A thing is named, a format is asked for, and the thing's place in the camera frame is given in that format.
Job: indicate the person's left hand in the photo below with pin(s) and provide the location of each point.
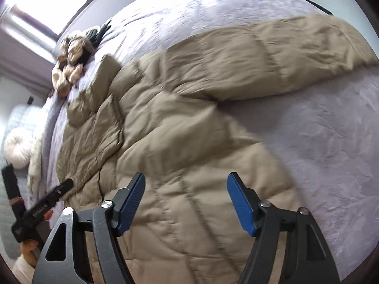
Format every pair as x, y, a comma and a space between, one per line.
29, 248

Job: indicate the beige puffer jacket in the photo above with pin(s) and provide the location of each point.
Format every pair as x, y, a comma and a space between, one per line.
177, 124

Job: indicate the cream fluffy throw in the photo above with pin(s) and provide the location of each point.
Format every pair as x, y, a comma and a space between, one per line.
35, 165

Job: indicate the brown plush toy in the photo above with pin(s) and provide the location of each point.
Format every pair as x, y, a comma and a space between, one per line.
69, 62

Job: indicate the lavender embossed bed blanket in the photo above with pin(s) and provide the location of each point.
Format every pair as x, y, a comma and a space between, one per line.
325, 139

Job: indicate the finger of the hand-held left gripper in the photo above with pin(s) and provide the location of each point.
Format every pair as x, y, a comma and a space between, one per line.
60, 190

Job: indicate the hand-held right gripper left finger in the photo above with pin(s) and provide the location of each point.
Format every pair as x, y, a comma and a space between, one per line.
130, 204

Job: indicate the small black wall fixture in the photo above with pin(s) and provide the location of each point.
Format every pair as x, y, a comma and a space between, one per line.
30, 100

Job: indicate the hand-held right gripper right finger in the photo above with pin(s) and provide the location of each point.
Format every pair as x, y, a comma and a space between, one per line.
241, 204

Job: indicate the round white pleated cushion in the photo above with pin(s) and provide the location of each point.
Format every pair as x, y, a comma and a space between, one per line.
17, 149

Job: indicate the bright window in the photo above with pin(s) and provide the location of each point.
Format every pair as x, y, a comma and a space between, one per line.
44, 3

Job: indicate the dark crumpled garment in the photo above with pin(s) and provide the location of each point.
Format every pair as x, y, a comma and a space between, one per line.
96, 37

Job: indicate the grey quilted mattress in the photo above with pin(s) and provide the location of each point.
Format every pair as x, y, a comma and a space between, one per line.
20, 115

